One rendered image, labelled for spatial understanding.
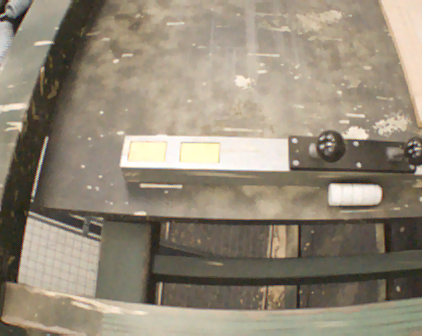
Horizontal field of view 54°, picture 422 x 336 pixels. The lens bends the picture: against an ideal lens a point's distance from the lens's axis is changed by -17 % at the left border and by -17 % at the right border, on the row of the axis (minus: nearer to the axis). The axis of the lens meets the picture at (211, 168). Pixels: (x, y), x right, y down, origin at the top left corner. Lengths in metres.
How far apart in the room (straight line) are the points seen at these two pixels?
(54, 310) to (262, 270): 0.30
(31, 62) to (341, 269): 0.58
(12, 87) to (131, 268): 0.33
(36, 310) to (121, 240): 0.19
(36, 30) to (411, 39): 0.71
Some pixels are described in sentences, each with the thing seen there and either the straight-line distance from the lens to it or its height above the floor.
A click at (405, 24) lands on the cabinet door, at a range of 0.96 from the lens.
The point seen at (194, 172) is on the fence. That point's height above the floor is 1.61.
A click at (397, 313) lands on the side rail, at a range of 0.58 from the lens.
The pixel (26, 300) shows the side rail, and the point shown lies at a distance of 0.61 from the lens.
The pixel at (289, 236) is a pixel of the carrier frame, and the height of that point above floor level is 0.79.
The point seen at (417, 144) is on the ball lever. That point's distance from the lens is 0.56.
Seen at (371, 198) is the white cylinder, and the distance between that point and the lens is 0.66.
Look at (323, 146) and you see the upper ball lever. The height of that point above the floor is 1.55.
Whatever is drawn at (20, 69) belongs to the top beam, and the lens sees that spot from 0.76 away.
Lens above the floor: 1.86
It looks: 24 degrees down
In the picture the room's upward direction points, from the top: 71 degrees counter-clockwise
